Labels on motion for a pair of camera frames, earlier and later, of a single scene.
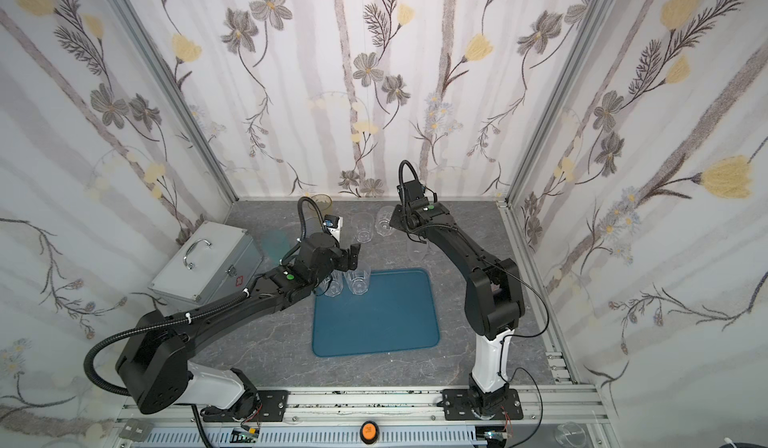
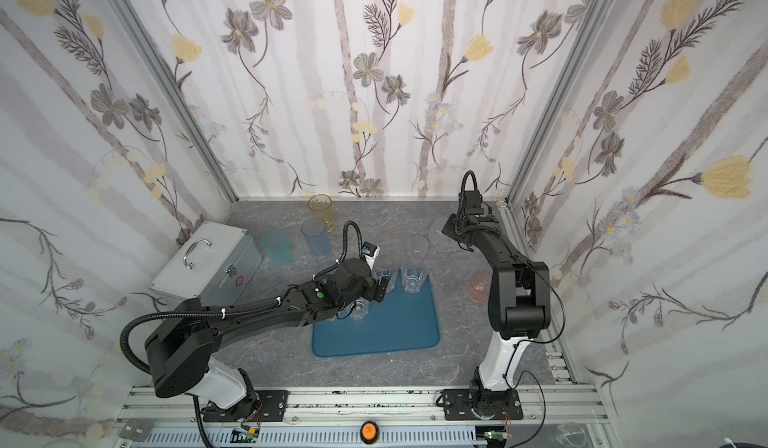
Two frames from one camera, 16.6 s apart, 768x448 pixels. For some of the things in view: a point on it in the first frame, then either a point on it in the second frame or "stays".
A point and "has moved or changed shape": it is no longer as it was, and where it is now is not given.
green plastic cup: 275,246 stays
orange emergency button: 369,432 stays
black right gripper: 402,219 → 459,227
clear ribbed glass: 362,224 → 389,271
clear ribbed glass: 333,285 has moved or changed shape
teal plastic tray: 396,312 stays
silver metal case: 218,262 stays
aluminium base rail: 553,416 stays
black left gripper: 347,257 → 379,288
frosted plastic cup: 417,251 stays
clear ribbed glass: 383,219 → 413,275
